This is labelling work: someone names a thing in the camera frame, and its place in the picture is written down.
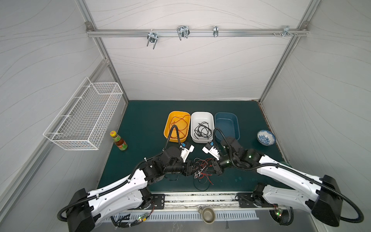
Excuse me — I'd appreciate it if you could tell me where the cable bundle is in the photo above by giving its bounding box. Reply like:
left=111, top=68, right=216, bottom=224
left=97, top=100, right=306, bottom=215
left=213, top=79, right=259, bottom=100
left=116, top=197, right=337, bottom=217
left=192, top=158, right=216, bottom=191

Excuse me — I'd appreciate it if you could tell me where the black cable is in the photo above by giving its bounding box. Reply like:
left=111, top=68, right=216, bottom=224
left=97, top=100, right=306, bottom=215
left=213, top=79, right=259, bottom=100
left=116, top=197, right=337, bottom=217
left=193, top=121, right=212, bottom=139

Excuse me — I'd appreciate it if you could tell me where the red cable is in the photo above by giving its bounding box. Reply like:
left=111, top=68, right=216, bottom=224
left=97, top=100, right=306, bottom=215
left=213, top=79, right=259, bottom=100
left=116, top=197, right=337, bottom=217
left=168, top=114, right=191, bottom=140

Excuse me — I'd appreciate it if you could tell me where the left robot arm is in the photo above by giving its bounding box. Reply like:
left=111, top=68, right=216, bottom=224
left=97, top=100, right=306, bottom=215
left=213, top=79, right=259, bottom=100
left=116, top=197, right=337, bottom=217
left=57, top=143, right=195, bottom=232

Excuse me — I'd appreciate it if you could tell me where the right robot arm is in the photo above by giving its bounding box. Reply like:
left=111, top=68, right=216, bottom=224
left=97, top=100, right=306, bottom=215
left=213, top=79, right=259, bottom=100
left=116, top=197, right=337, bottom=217
left=203, top=137, right=364, bottom=227

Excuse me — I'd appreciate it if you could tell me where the blue plastic tray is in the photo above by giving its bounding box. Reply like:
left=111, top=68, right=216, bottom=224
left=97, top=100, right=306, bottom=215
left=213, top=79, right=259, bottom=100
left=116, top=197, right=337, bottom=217
left=214, top=112, right=240, bottom=140

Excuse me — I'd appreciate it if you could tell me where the blue white ceramic bowl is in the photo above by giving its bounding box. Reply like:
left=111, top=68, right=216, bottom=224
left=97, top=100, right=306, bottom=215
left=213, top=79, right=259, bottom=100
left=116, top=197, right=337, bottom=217
left=257, top=130, right=276, bottom=146

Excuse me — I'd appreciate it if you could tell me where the white plastic tray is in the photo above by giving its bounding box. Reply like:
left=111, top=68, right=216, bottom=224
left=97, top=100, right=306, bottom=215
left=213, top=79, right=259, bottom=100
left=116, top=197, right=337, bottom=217
left=189, top=112, right=214, bottom=144

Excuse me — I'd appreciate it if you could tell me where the yellow plastic tray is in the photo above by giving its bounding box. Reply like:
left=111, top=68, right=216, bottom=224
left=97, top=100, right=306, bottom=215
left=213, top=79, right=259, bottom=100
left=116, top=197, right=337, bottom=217
left=164, top=111, right=191, bottom=143

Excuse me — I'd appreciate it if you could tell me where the sauce bottle yellow cap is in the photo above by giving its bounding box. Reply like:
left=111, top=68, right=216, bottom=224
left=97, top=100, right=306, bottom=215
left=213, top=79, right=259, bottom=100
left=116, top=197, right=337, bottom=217
left=110, top=130, right=128, bottom=151

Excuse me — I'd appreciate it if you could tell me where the olive green cup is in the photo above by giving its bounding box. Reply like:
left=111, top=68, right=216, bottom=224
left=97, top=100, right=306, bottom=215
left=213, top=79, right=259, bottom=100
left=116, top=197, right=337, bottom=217
left=198, top=206, right=216, bottom=224

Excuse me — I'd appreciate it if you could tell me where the left metal u-bolt clamp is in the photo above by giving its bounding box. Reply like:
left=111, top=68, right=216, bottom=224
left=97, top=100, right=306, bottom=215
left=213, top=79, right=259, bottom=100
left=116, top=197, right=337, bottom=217
left=146, top=32, right=158, bottom=49

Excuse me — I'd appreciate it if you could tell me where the metal u-bolt clamp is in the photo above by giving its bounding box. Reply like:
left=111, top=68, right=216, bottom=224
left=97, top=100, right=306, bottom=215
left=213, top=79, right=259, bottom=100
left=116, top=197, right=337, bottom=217
left=146, top=32, right=158, bottom=49
left=176, top=25, right=190, bottom=40

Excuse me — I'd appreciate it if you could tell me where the middle metal u-bolt clamp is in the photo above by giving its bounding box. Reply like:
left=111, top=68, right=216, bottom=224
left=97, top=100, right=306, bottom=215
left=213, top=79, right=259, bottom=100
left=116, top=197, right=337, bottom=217
left=176, top=25, right=190, bottom=40

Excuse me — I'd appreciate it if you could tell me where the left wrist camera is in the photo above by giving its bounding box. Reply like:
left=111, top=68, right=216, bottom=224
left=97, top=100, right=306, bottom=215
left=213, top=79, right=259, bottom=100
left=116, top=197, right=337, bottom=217
left=180, top=142, right=194, bottom=162

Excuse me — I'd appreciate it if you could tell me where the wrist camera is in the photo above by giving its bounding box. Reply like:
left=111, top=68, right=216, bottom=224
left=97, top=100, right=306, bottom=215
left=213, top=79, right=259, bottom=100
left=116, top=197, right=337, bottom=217
left=202, top=142, right=220, bottom=160
left=180, top=142, right=194, bottom=162

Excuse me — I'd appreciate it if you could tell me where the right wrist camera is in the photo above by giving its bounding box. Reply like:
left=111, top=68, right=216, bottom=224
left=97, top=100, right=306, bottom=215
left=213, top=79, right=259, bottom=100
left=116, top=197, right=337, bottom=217
left=202, top=142, right=220, bottom=160

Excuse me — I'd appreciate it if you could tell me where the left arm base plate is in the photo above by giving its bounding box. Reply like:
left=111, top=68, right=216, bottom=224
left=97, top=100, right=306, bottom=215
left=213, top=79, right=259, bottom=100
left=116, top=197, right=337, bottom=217
left=145, top=194, right=165, bottom=210

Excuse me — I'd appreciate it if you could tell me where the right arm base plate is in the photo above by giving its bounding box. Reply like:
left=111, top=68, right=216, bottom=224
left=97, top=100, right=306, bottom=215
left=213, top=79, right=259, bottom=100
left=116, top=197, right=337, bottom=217
left=234, top=192, right=261, bottom=208

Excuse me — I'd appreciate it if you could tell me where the white vented cable duct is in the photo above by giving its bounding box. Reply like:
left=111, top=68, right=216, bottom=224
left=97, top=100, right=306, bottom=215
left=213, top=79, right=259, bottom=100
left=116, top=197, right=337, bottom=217
left=114, top=210, right=259, bottom=222

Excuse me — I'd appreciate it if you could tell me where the white wire basket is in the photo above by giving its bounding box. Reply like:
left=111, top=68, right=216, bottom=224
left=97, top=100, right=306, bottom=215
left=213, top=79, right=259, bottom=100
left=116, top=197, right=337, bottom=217
left=43, top=77, right=123, bottom=151

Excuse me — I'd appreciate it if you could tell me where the small metal bracket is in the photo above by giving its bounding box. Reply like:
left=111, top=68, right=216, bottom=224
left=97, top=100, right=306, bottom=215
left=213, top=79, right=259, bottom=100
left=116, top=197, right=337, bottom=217
left=213, top=26, right=219, bottom=38

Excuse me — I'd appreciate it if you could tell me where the horizontal metal rail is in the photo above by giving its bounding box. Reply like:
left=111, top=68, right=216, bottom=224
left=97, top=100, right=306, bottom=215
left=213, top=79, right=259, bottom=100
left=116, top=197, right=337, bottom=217
left=87, top=28, right=310, bottom=38

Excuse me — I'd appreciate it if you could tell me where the right metal hook bracket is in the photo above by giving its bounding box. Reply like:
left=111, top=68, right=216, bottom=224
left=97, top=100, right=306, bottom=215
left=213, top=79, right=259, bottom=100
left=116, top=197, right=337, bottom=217
left=273, top=26, right=298, bottom=38

